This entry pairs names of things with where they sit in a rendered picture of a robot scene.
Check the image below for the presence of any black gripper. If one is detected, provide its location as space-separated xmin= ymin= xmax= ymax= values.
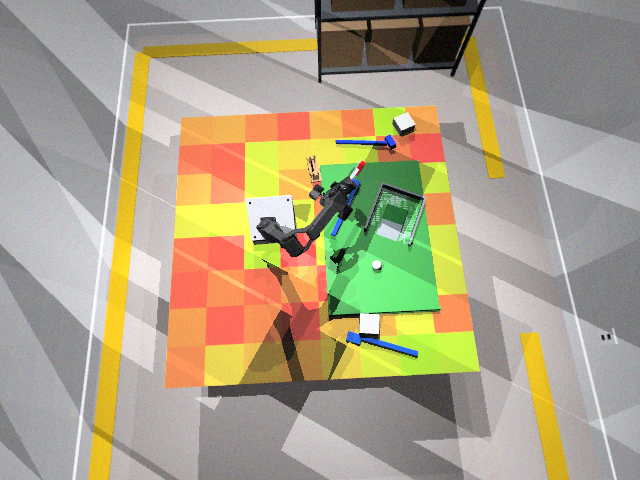
xmin=309 ymin=184 xmax=353 ymax=221

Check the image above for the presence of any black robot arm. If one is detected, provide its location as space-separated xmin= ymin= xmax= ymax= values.
xmin=256 ymin=176 xmax=356 ymax=257

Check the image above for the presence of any green flat mat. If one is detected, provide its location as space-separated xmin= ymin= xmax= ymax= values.
xmin=320 ymin=160 xmax=439 ymax=313

